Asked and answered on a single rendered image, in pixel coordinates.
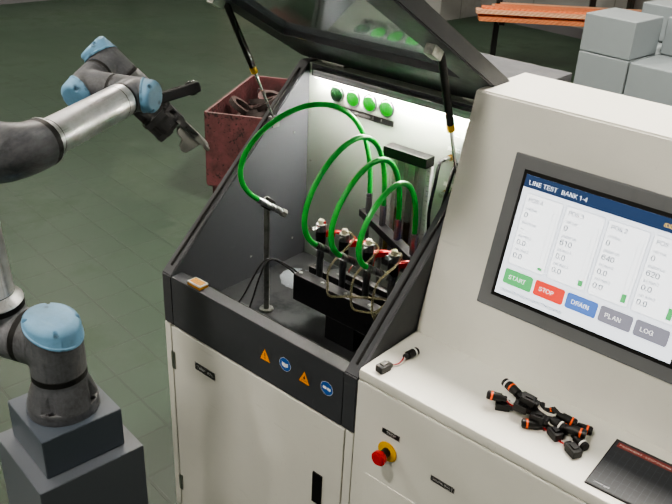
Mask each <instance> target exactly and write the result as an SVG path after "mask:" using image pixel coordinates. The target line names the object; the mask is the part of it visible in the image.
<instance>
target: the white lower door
mask: <svg viewBox="0 0 672 504"><path fill-rule="evenodd" d="M172 340H173V350H171V357H172V367H173V368H174V373H175V389H176V405H177V421H178V437H179V454H180V470H181V473H179V484H180V488H181V489H182V502H183V504H341V498H342V482H343V467H344V451H345V436H346V428H344V427H342V425H339V424H337V423H335V422H334V421H332V420H330V419H329V418H327V417H325V416H324V415H322V414H320V413H319V412H317V411H315V410H314V409H312V408H310V407H309V406H307V405H305V404H304V403H302V402H301V401H299V400H297V399H296V398H294V397H292V396H291V395H289V394H287V393H286V392H284V391H282V390H281V389H279V388H277V387H276V386H274V385H272V384H271V383H269V382H267V381H266V380H264V379H262V378H261V377H259V376H257V375H256V374H254V373H252V372H251V371H249V370H247V369H246V368H244V367H242V366H241V365H239V364H237V363H236V362H234V361H232V360H231V359H229V358H227V357H226V356H224V355H222V354H221V353H219V352H217V351H216V350H214V349H212V348H211V347H209V346H208V345H206V344H204V343H203V342H201V341H199V340H198V339H196V338H194V337H193V336H191V335H189V334H188V333H186V332H184V331H183V330H181V329H179V328H178V327H176V326H175V325H172Z"/></svg>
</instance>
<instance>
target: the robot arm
mask: <svg viewBox="0 0 672 504"><path fill-rule="evenodd" d="M81 58H82V59H83V60H84V62H85V63H84V64H83V65H82V66H81V67H80V68H79V69H78V70H77V71H76V72H75V73H74V74H73V75H71V76H70V77H69V78H68V80H67V81H66V82H65V83H64V84H63V86H62V88H61V95H62V97H63V100H64V101H65V103H66V104H67V105H68V107H66V108H64V109H62V110H60V111H58V112H56V113H54V114H51V115H49V116H47V117H45V118H40V117H34V118H31V119H28V120H26V121H23V122H3V121H0V184H2V183H9V182H14V181H18V180H21V179H24V178H28V177H30V176H33V175H35V174H38V173H40V172H42V171H45V170H47V169H48V168H50V167H52V166H54V165H56V164H57V163H59V162H60V161H61V160H62V159H63V157H64V154H65V152H67V151H69V150H71V149H73V148H74V147H76V146H78V145H80V144H81V143H83V142H85V141H87V140H89V139H90V138H92V137H94V136H96V135H97V134H99V133H101V132H103V131H104V130H106V129H108V128H110V127H112V126H113V125H115V124H117V123H119V122H120V121H122V120H124V119H126V118H127V117H129V116H131V115H134V116H135V117H136V118H138V119H139V120H140V121H141V122H142V125H143V124H144V125H143V127H144V128H145V129H148V130H149V131H150V133H151V134H153V135H154V136H155V137H156V138H157V139H158V140H159V141H161V142H162V141H164V140H165V139H166V138H167V137H169V136H170V135H171V134H172V133H173V132H174V131H173V130H174V129H175V128H176V127H177V126H178V124H179V125H180V126H178V127H177V129H176V131H177V134H178V135H179V137H180V138H181V142H180V145H179V147H180V150H181V151H182V152H184V153H186V152H189V151H190V150H192V149H194V148H195V147H197V146H199V145H202V146H203V147H204V148H205V149H206V150H207V151H209V150H210V148H209V145H208V142H207V141H206V140H205V139H204V138H203V137H202V136H201V135H200V134H199V133H198V132H197V131H196V130H195V129H194V128H193V127H192V126H191V125H190V124H189V123H188V122H187V121H186V120H185V119H184V116H183V115H182V114H181V113H180V112H179V111H178V110H177V109H176V108H175V107H174V106H173V105H172V104H171V103H170V102H169V101H172V100H175V99H179V98H182V97H185V96H188V95H190V96H194V95H196V94H197V93H198V92H200V91H201V90H202V89H201V86H200V83H199V82H198V81H194V80H189V81H187V82H186V83H185V84H183V85H180V86H177V87H174V88H170V89H167V90H164V91H162V88H161V86H160V84H159V83H158V82H157V81H156V80H152V79H149V78H148V77H146V76H145V75H144V74H143V73H142V72H141V71H140V70H139V69H138V68H137V67H136V66H135V65H134V64H133V63H132V62H131V61H130V60H129V59H128V58H127V57H126V56H125V55H124V54H123V53H122V52H121V51H120V50H119V49H118V48H117V47H116V46H115V45H114V44H112V43H111V42H110V41H109V40H107V39H106V38H105V37H103V36H99V37H98V38H96V39H95V40H94V41H93V42H92V43H91V44H90V45H89V46H88V47H87V48H86V49H85V50H84V52H83V53H82V54H81ZM185 130H186V131H187V132H188V133H187V132H186V131H185ZM0 357H2V358H6V359H9V360H13V361H16V362H20V363H23V364H26V365H28V366H29V370H30V376H31V384H30V388H29V392H28V396H27V401H26V406H27V412H28V415H29V417H30V419H31V420H32V421H34V422H35V423H37V424H39V425H42V426H46V427H65V426H70V425H73V424H76V423H79V422H81V421H83V420H85V419H87V418H88V417H90V416H91V415H92V414H93V413H94V412H95V411H96V410H97V408H98V406H99V403H100V397H99V390H98V387H97V385H96V384H95V382H94V380H93V379H92V377H91V375H90V373H89V372H88V368H87V359H86V351H85V343H84V329H83V326H82V323H81V319H80V316H79V315H78V313H77V312H76V311H75V310H74V309H72V308H71V307H69V306H67V305H64V304H60V303H50V304H46V303H41V304H37V305H34V306H32V307H30V308H29V307H27V305H26V302H25V297H24V293H23V291H22V289H21V288H19V287H17V286H15V285H14V283H13V278H12V274H11V269H10V265H9V260H8V255H7V251H6V246H5V242H4V237H3V233H2V228H1V224H0Z"/></svg>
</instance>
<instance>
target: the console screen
mask: <svg viewBox="0 0 672 504"><path fill-rule="evenodd" d="M477 301H478V302H481V303H483V304H485V305H488V306H490V307H492V308H495V309H497V310H499V311H502V312H504V313H506V314H509V315H511V316H513V317H516V318H518V319H520V320H523V321H525V322H527V323H530V324H532V325H534V326H537V327H539V328H541V329H544V330H546V331H548V332H551V333H553V334H555V335H558V336H560V337H562V338H565V339H567V340H569V341H572V342H574V343H576V344H579V345H581V346H583V347H585V348H588V349H590V350H592V351H595V352H597V353H599V354H602V355H604V356H606V357H609V358H611V359H613V360H616V361H618V362H620V363H623V364H625V365H627V366H630V367H632V368H634V369H637V370H639V371H641V372H644V373H646V374H648V375H651V376H653V377H655V378H658V379H660V380H662V381H665V382H667V383H669V384H672V197H670V196H666V195H663V194H660V193H656V192H653V191H649V190H646V189H643V188H639V187H636V186H632V185H629V184H626V183H622V182H619V181H616V180H612V179H609V178H605V177H602V176H599V175H595V174H592V173H588V172H585V171H582V170H578V169H575V168H572V167H568V166H565V165H561V164H558V163H555V162H551V161H548V160H544V159H541V158H538V157H534V156H531V155H528V154H524V153H521V152H517V154H516V158H515V161H514V165H513V169H512V172H511V176H510V180H509V183H508V187H507V191H506V194H505V198H504V202H503V205H502V209H501V213H500V216H499V220H498V224H497V227H496V231H495V235H494V238H493V242H492V246H491V249H490V253H489V257H488V260H487V264H486V268H485V271H484V275H483V279H482V282H481V286H480V290H479V293H478V297H477Z"/></svg>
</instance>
